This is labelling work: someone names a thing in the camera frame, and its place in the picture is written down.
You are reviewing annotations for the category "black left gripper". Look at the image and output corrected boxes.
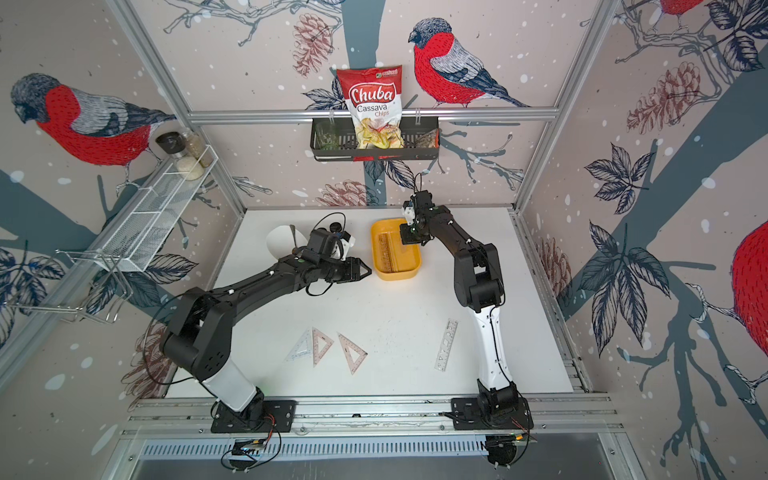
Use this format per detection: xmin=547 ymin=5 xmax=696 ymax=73
xmin=319 ymin=256 xmax=374 ymax=282

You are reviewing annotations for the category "pink long stencil ruler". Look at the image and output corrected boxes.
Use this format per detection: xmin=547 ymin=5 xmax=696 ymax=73
xmin=378 ymin=233 xmax=392 ymax=274

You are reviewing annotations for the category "yellow plastic storage box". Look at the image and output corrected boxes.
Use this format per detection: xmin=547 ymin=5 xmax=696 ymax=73
xmin=371 ymin=218 xmax=421 ymax=281

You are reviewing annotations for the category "clear short stencil ruler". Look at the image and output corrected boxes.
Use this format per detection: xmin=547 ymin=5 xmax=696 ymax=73
xmin=434 ymin=319 xmax=458 ymax=372

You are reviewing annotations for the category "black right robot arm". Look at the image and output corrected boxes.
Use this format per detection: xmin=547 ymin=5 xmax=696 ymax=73
xmin=400 ymin=190 xmax=529 ymax=429

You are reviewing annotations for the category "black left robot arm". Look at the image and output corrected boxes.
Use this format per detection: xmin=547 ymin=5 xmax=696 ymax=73
xmin=160 ymin=227 xmax=372 ymax=421

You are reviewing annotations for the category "pink triangle set square right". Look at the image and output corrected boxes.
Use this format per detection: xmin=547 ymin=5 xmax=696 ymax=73
xmin=338 ymin=333 xmax=368 ymax=375

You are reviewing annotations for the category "pink triangle set square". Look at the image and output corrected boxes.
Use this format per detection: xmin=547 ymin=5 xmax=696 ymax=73
xmin=338 ymin=333 xmax=368 ymax=375
xmin=311 ymin=328 xmax=334 ymax=366

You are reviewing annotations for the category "white bowl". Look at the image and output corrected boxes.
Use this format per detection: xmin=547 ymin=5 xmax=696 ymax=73
xmin=266 ymin=224 xmax=308 ymax=260

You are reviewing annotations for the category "pink triangle set square left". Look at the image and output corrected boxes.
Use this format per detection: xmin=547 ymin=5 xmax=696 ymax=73
xmin=311 ymin=328 xmax=334 ymax=366

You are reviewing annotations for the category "clear triangle set square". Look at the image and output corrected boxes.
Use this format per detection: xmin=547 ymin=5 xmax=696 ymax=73
xmin=285 ymin=329 xmax=313 ymax=362

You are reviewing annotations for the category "red Chuba chips bag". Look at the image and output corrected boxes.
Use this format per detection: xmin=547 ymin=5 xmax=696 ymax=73
xmin=337 ymin=66 xmax=405 ymax=150

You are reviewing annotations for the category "glass jar on shelf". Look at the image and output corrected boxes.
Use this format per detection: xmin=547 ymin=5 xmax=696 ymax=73
xmin=180 ymin=128 xmax=210 ymax=168

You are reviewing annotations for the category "black lid jar on shelf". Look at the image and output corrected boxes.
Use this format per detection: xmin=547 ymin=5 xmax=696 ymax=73
xmin=155 ymin=132 xmax=188 ymax=158

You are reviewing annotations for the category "black wire wall basket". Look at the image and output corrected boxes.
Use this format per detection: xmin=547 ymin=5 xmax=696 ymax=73
xmin=310 ymin=117 xmax=440 ymax=162

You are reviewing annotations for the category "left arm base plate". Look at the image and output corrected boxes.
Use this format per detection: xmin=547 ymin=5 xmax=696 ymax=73
xmin=210 ymin=398 xmax=298 ymax=434

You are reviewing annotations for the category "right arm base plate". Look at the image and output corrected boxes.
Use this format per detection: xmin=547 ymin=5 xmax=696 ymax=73
xmin=441 ymin=397 xmax=534 ymax=431

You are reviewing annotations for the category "white wire wall shelf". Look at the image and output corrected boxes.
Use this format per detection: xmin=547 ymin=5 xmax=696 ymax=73
xmin=95 ymin=145 xmax=219 ymax=272

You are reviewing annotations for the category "chrome wire rack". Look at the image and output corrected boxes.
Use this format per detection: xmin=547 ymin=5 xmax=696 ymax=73
xmin=3 ymin=250 xmax=135 ymax=324

